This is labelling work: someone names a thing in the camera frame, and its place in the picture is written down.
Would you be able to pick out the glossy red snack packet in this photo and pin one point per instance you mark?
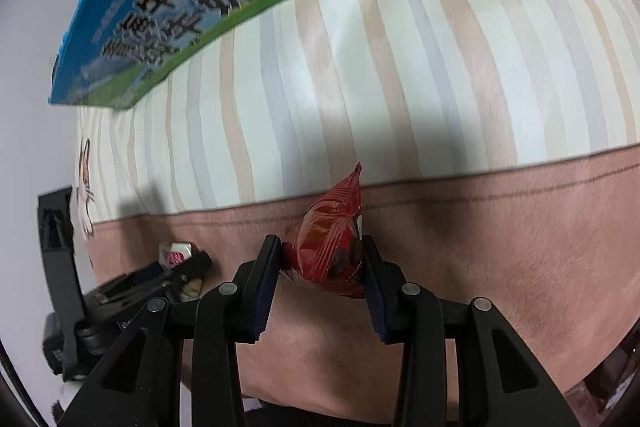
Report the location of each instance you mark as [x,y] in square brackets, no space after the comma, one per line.
[330,232]

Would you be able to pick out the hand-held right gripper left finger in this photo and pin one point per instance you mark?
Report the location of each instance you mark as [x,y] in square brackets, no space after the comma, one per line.
[262,302]

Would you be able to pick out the small pink white packet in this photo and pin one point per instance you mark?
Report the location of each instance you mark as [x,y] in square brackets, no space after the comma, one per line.
[175,254]

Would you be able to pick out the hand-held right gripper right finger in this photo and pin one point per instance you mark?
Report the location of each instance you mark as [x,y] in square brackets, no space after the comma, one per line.
[376,307]

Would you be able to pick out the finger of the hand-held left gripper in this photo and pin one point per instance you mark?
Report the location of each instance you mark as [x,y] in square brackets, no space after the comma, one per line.
[142,273]
[190,267]

